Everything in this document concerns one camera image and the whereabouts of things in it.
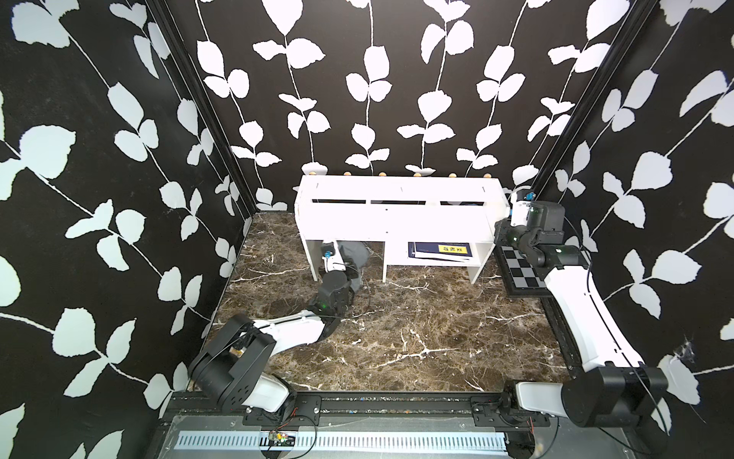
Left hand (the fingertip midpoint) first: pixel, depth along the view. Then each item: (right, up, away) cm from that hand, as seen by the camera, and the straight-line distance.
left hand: (343, 243), depth 83 cm
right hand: (+43, +8, -5) cm, 44 cm away
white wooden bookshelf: (+18, +6, -7) cm, 21 cm away
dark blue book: (+36, -3, +7) cm, 37 cm away
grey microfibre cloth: (+4, -3, +8) cm, 10 cm away
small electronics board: (-15, -49, -12) cm, 53 cm away
